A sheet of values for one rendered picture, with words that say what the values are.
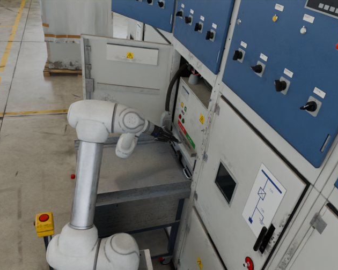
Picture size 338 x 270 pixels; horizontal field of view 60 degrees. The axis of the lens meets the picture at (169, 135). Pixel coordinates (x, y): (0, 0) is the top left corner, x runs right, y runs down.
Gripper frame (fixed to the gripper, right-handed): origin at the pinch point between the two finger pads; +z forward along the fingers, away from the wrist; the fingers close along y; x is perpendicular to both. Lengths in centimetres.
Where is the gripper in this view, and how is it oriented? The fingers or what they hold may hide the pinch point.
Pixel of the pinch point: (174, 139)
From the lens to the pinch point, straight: 200.8
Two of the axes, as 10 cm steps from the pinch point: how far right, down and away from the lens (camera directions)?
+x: 3.2, 5.6, -7.6
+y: -5.8, 7.5, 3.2
